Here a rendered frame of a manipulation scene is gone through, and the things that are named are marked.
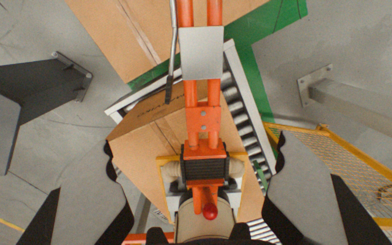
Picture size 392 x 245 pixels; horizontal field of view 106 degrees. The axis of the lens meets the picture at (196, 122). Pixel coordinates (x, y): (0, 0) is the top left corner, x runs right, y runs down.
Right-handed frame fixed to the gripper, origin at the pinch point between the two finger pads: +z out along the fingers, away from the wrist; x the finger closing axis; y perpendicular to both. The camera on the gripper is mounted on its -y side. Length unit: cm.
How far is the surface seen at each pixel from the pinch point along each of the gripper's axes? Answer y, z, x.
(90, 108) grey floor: 43, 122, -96
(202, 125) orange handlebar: 6.7, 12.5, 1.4
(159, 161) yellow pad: 25.5, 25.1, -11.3
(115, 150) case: 21.8, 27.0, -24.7
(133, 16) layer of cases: -17, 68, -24
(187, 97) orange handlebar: 1.6, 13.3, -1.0
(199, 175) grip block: 18.7, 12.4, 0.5
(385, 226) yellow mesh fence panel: 64, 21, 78
